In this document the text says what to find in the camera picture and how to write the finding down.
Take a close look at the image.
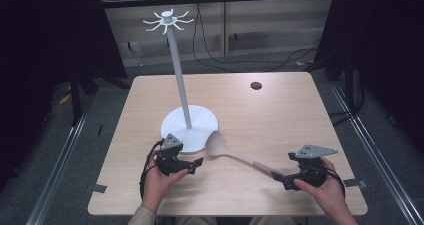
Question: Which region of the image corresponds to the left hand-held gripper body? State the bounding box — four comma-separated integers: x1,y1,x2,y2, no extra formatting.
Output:
154,133,197,177

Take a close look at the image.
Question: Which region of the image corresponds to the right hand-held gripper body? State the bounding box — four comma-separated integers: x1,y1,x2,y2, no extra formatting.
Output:
282,144,339,191

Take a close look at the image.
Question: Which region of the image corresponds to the wooden spatula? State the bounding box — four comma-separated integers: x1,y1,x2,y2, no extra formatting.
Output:
204,130,285,180

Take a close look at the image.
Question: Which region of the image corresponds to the white utensil hook stand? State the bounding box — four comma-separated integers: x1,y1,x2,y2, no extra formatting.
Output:
142,8,220,154

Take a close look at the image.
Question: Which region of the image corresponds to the person's left hand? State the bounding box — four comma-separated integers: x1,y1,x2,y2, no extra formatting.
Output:
141,149,190,215

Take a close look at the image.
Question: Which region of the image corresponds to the person's right hand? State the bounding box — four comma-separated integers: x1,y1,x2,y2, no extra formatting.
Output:
293,156,350,219

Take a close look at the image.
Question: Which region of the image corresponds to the grey tape piece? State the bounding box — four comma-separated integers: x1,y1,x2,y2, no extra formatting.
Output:
85,183,108,194
343,178,369,189

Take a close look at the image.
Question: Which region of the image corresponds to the black stand leg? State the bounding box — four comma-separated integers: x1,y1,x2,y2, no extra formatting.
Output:
67,66,99,127
328,49,366,126

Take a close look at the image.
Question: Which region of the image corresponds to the black curtain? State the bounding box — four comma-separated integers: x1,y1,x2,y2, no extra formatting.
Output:
0,0,128,191
314,0,424,154

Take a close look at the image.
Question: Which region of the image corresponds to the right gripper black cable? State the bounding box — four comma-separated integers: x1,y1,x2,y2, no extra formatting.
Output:
319,165,347,199

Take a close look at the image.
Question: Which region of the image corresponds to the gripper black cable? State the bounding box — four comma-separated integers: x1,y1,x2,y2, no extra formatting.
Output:
319,165,347,199
138,139,166,200

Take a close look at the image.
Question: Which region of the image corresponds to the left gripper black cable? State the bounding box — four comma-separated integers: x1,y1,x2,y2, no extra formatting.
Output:
138,139,166,200

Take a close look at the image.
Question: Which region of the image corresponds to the metal floor rail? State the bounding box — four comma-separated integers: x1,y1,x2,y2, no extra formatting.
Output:
329,82,424,225
25,93,98,225

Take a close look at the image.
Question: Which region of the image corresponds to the black floor cable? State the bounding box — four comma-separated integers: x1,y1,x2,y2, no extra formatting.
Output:
191,2,320,74

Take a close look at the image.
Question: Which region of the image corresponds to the wooden wall post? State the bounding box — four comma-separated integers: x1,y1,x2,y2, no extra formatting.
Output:
221,0,231,58

